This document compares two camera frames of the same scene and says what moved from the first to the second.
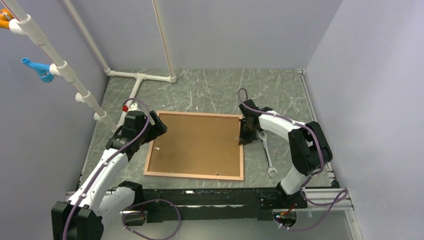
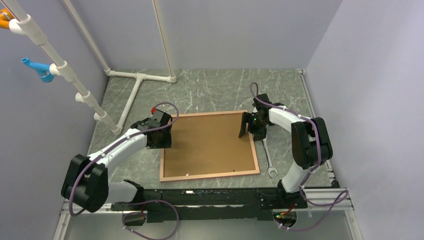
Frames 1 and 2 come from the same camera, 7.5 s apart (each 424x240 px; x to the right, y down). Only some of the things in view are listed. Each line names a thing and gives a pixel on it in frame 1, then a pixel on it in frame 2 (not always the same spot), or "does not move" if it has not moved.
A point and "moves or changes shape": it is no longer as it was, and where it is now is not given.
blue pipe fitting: (43, 70) does not move
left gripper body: (145, 137) to (164, 140)
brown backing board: (198, 144) moves or changes shape
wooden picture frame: (198, 145) moves or changes shape
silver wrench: (263, 135) does not move
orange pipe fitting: (6, 16) does not move
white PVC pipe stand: (24, 24) does not move
